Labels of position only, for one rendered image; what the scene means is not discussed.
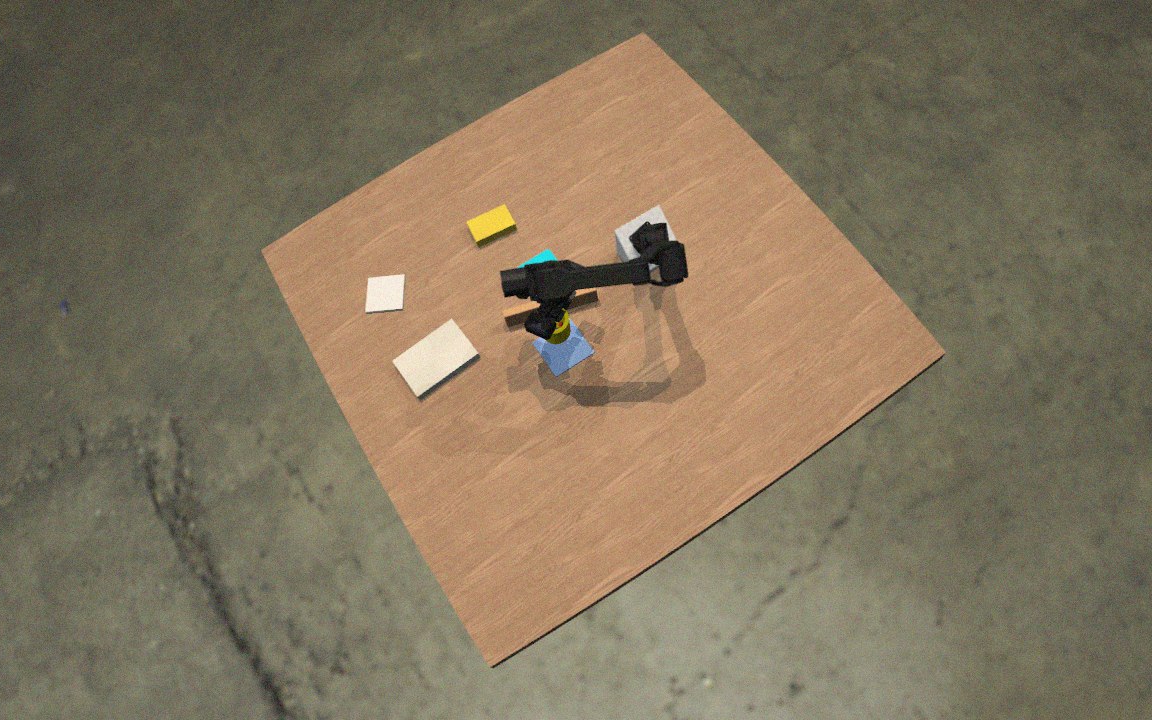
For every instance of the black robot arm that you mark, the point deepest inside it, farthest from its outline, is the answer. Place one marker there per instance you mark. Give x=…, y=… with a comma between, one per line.
x=550, y=281

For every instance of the white flat square tile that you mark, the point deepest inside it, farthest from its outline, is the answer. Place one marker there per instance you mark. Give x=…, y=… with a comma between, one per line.
x=385, y=293

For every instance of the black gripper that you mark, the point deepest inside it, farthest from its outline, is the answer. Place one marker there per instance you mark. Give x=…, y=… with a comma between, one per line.
x=543, y=323

